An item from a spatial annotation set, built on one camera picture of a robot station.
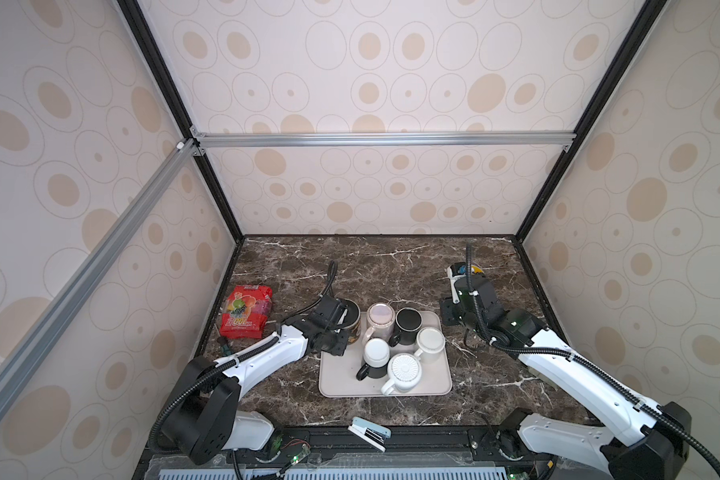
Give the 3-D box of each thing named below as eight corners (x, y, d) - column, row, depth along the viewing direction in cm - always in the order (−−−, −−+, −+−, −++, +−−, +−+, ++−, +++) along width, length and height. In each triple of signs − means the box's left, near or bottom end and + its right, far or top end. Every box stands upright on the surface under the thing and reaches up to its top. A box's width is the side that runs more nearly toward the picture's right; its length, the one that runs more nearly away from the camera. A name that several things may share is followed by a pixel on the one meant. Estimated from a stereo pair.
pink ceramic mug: (362, 352, 92) (362, 333, 82) (363, 324, 98) (362, 303, 88) (393, 352, 92) (396, 333, 82) (391, 324, 98) (394, 303, 88)
